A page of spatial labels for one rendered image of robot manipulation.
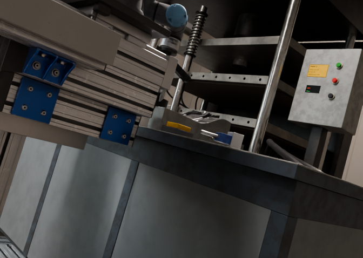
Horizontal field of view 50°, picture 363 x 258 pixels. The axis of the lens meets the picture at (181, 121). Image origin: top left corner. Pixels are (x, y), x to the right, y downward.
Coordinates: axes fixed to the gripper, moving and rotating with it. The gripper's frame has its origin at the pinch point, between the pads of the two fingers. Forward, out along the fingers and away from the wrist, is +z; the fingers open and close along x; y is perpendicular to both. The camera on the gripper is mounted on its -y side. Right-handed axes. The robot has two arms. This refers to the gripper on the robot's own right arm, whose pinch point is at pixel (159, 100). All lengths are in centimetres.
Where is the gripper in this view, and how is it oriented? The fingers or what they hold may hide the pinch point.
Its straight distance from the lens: 151.5
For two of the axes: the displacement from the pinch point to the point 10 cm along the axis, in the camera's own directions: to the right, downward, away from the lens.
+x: 2.7, 0.0, -9.6
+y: -9.2, -2.9, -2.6
